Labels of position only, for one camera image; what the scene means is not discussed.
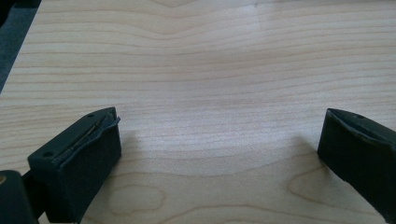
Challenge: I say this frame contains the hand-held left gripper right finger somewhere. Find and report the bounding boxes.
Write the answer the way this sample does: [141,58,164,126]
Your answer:
[317,107,396,224]

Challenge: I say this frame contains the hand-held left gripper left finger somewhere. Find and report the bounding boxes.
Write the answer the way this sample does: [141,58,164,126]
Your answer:
[27,106,122,224]

